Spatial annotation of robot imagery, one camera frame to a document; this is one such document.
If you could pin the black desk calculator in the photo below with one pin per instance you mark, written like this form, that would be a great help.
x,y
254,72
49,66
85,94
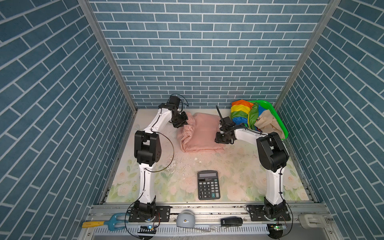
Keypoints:
x,y
208,185

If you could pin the right circuit board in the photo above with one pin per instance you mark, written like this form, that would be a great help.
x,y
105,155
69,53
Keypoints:
x,y
276,231

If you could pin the left circuit board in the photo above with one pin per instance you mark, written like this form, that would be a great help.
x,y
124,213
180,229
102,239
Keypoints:
x,y
146,231

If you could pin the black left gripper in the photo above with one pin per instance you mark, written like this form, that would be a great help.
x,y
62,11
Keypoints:
x,y
183,121

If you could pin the rainbow striped shorts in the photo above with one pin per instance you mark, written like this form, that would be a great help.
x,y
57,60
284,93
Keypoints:
x,y
240,111

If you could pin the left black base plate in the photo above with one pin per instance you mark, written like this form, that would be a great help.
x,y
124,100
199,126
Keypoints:
x,y
163,213

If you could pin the black key fob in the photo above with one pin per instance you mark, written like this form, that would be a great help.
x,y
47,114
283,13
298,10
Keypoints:
x,y
231,222

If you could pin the grey tape measure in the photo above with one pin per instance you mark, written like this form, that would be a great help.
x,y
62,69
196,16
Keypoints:
x,y
186,219

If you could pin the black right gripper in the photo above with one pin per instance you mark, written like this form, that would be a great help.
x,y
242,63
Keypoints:
x,y
217,139

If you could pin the pink shorts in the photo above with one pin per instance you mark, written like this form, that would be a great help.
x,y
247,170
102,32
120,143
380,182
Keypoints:
x,y
199,134

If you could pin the aluminium front rail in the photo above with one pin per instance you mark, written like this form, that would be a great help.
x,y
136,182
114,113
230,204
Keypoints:
x,y
208,225

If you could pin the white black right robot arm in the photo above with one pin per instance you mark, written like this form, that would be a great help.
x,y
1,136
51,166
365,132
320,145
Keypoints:
x,y
273,156

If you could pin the circuit board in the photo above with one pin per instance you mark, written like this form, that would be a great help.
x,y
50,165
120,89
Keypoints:
x,y
146,231
276,231

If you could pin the green plastic basket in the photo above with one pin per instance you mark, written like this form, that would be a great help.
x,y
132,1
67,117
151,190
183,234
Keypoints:
x,y
268,106

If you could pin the grey plastic handle bracket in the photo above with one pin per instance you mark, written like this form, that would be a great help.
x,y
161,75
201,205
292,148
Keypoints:
x,y
309,221

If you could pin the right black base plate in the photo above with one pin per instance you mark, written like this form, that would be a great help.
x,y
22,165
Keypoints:
x,y
258,213

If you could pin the beige shorts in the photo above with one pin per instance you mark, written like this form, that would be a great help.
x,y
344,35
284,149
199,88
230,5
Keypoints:
x,y
267,123

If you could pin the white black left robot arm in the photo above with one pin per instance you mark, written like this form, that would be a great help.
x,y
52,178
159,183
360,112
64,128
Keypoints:
x,y
147,150

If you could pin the blue yellow hand fork tool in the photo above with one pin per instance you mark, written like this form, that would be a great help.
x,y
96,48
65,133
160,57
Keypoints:
x,y
115,223

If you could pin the aluminium corner post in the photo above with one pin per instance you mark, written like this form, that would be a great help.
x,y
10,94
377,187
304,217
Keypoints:
x,y
92,20

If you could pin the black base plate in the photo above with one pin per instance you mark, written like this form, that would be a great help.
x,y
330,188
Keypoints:
x,y
258,213
163,213

